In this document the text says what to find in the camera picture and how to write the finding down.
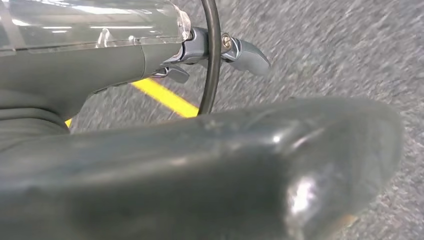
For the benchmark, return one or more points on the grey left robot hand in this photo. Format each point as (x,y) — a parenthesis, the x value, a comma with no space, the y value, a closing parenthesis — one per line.
(198,182)

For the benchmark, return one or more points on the yellow floor tape square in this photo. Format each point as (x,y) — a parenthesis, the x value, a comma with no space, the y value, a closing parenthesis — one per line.
(165,97)

